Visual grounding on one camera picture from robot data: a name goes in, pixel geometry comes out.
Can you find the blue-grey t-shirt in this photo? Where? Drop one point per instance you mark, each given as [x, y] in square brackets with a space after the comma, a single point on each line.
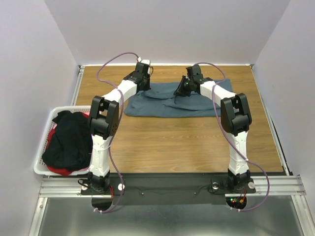
[161, 102]

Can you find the red t-shirt in basket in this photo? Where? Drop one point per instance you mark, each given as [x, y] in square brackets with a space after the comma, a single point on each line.
[60, 171]

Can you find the aluminium left side rail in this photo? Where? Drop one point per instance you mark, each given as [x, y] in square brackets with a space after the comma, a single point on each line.
[77, 84]

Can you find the aluminium front frame rail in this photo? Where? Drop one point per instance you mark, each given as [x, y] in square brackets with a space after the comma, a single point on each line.
[279, 186]

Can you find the black t-shirt in basket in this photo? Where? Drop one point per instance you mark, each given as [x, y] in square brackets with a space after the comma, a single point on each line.
[70, 146]

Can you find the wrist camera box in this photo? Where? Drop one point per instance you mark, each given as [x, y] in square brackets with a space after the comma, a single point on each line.
[194, 72]
[143, 66]

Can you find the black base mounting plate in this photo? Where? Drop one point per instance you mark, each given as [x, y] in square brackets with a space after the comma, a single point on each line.
[169, 189]

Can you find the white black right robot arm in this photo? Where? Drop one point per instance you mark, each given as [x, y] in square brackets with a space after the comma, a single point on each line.
[234, 121]

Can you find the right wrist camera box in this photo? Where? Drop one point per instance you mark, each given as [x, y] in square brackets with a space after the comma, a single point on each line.
[194, 72]

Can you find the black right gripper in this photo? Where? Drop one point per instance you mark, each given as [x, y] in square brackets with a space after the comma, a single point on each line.
[179, 90]

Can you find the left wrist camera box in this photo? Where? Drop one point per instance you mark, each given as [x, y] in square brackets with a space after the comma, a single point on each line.
[143, 66]

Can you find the white plastic laundry basket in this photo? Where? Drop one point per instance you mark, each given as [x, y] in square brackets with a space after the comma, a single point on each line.
[40, 167]

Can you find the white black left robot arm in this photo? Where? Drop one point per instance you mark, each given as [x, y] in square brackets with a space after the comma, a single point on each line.
[103, 122]

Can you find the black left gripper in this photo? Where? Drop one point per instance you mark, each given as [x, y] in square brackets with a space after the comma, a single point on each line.
[147, 86]

